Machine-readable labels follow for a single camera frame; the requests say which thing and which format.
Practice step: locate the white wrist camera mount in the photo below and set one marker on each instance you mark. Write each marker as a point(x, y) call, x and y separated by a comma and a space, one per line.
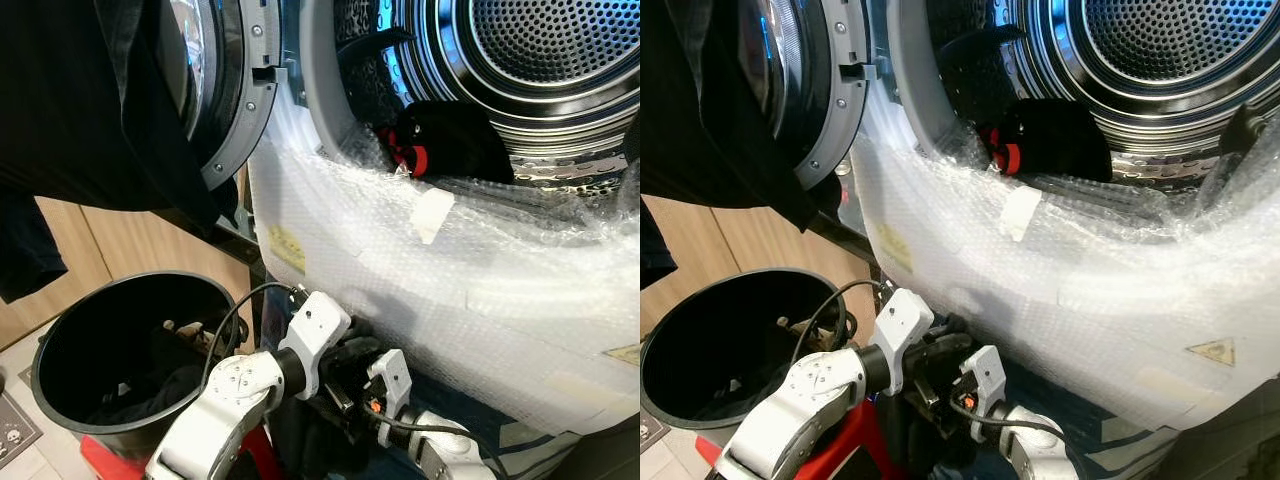
point(392, 378)
point(318, 322)
point(985, 375)
point(905, 315)

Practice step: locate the red plastic object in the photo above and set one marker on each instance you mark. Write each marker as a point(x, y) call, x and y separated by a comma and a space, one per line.
point(110, 460)
point(850, 440)

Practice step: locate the yellow triangle warning sticker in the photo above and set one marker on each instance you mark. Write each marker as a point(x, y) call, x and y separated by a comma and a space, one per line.
point(1212, 353)
point(626, 355)

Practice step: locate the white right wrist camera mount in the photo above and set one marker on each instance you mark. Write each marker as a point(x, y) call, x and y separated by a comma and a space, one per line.
point(985, 375)
point(392, 378)

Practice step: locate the wooden cabinet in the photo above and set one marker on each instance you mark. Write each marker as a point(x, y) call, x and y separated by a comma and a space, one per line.
point(130, 250)
point(740, 250)

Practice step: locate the black round laundry bucket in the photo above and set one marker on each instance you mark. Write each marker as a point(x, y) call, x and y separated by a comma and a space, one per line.
point(690, 350)
point(90, 345)

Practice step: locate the black garment with red trim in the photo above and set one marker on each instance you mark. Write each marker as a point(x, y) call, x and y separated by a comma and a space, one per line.
point(460, 140)
point(1060, 140)

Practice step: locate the front-loading washing machine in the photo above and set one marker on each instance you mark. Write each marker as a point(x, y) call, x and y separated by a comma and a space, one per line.
point(1160, 40)
point(560, 40)

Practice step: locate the black hanging garment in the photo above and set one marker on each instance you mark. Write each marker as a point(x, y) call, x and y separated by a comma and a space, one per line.
point(700, 100)
point(70, 100)

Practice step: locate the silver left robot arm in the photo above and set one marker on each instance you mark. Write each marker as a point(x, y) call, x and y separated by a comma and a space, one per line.
point(225, 400)
point(800, 395)

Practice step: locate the rectangular yellow sticker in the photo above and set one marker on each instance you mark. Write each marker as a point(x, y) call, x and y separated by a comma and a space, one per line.
point(897, 248)
point(287, 250)

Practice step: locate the grey round washer door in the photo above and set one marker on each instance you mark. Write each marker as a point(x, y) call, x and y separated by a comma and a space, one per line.
point(846, 110)
point(250, 110)

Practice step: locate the clear bubble wrap sheet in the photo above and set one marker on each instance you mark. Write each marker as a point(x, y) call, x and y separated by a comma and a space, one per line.
point(1050, 295)
point(450, 300)

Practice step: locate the white tape piece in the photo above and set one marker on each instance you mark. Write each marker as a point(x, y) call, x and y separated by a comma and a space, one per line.
point(1021, 212)
point(432, 215)

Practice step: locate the dark clothes pile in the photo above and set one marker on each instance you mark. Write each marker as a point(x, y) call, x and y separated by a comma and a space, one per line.
point(150, 392)
point(755, 395)

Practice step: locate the grey floor socket plate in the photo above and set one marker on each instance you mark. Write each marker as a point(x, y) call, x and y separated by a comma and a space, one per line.
point(652, 432)
point(15, 430)

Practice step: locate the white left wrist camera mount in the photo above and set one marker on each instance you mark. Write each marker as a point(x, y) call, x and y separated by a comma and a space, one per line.
point(318, 322)
point(905, 315)

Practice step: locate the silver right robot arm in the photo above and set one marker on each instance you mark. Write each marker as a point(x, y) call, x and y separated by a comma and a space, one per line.
point(1040, 452)
point(450, 455)

